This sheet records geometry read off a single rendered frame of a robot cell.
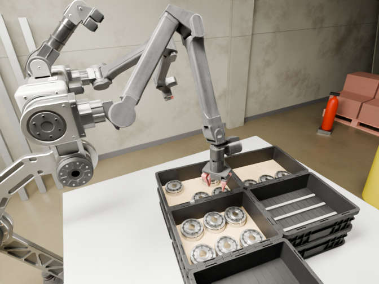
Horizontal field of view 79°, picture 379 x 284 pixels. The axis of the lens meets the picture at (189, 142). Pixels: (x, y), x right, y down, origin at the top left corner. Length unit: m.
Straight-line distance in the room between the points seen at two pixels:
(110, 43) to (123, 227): 2.13
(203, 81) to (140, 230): 0.86
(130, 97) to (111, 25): 2.26
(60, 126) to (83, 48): 2.24
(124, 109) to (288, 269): 0.84
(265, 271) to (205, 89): 0.72
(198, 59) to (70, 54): 2.22
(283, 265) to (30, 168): 1.11
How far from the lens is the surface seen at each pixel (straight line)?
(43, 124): 0.73
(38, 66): 0.95
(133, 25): 3.00
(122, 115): 0.72
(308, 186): 1.45
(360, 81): 4.78
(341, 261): 1.36
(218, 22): 3.44
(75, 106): 0.71
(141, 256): 1.25
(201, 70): 0.84
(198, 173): 1.40
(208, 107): 0.84
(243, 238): 1.09
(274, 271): 1.06
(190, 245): 1.09
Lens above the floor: 1.71
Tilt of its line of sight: 29 degrees down
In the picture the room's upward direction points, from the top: 2 degrees counter-clockwise
